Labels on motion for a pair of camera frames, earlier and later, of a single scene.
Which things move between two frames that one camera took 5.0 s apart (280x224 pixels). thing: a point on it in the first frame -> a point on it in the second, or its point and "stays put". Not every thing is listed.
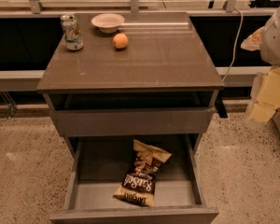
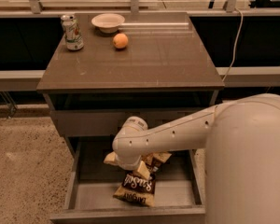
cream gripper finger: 273,91 -> 111,159
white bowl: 107,22 stays put
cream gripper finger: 262,112 -> 143,170
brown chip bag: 138,186 stays put
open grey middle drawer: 97,164 stays put
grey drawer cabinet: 132,104 stays put
